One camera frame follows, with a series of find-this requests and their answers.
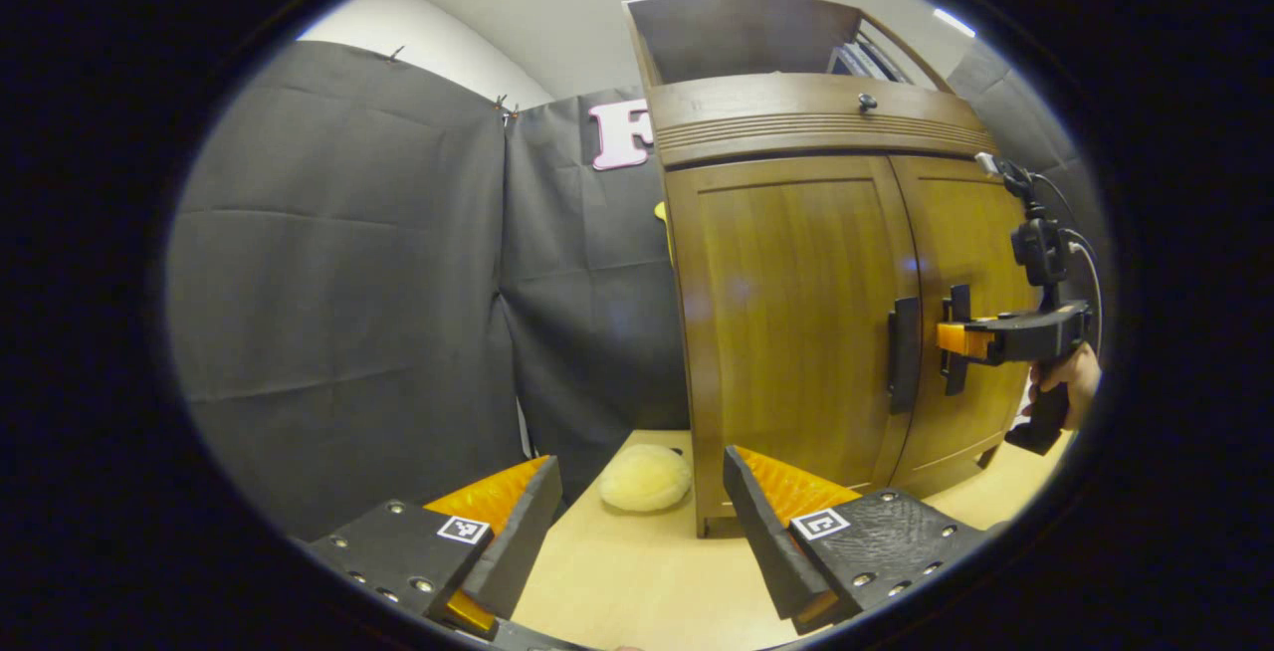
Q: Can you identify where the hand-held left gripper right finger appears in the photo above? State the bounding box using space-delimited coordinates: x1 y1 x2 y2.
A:
724 445 986 632

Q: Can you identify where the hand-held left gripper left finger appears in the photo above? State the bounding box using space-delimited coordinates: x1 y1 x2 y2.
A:
309 455 563 632

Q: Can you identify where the black door handle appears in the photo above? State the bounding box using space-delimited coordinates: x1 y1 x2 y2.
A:
889 296 923 415
941 285 972 396

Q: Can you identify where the wooden cabinet door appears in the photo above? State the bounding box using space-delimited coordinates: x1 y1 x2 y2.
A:
889 153 1041 478
665 155 922 518

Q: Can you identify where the wooden double-door shoe cabinet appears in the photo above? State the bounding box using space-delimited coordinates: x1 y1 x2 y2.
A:
624 0 1041 540

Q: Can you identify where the wooden cabinet drawer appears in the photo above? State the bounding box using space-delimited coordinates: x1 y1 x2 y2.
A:
647 74 996 169

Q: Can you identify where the yellow plush ball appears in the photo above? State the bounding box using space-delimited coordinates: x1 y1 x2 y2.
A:
599 444 693 513

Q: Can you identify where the black backdrop cloth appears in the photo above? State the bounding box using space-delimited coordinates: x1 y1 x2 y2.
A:
164 39 1111 543

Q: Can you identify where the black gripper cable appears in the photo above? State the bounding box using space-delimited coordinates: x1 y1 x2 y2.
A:
1035 171 1105 353

